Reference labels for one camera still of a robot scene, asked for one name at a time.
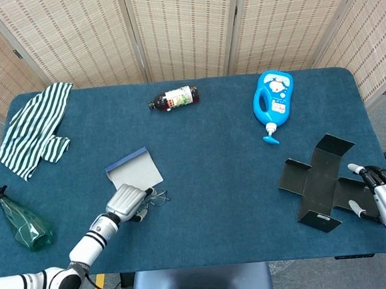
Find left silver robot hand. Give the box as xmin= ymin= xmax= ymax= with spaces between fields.
xmin=103 ymin=181 xmax=159 ymax=225

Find blue glasses case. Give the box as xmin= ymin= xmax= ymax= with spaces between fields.
xmin=103 ymin=145 xmax=165 ymax=194

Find wire-frame eyeglasses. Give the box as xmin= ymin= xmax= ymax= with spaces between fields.
xmin=142 ymin=186 xmax=171 ymax=210

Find black table control panel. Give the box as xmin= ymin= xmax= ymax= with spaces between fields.
xmin=334 ymin=253 xmax=376 ymax=261

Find black table leg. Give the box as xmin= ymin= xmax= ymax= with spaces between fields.
xmin=119 ymin=272 xmax=137 ymax=289

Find black plastic bin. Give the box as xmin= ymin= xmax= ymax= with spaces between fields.
xmin=273 ymin=129 xmax=381 ymax=237

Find green plastic spray bottle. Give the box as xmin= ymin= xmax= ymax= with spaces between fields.
xmin=0 ymin=181 xmax=59 ymax=256

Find brown tea bottle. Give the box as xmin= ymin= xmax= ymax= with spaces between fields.
xmin=147 ymin=84 xmax=201 ymax=114

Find green white striped cloth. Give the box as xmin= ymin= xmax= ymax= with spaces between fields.
xmin=0 ymin=80 xmax=81 ymax=184

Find blue cartoon pump bottle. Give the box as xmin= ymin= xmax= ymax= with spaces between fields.
xmin=249 ymin=68 xmax=299 ymax=146

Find bamboo folding screen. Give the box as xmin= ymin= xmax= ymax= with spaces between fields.
xmin=0 ymin=0 xmax=386 ymax=139

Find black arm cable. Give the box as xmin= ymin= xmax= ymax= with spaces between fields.
xmin=84 ymin=269 xmax=125 ymax=289

